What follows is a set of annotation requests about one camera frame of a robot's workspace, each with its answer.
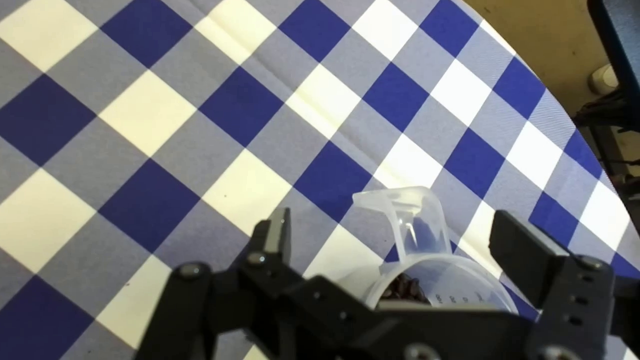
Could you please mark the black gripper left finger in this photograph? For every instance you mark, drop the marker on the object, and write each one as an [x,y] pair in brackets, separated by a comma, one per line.
[266,287]

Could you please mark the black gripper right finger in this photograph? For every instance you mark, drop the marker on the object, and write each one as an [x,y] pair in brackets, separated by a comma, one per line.
[567,300]

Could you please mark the clear plastic measuring jug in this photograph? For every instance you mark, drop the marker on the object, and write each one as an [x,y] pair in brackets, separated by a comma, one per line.
[426,212]

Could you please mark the blue white checked tablecloth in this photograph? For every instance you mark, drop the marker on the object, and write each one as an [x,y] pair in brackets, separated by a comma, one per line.
[146,112]

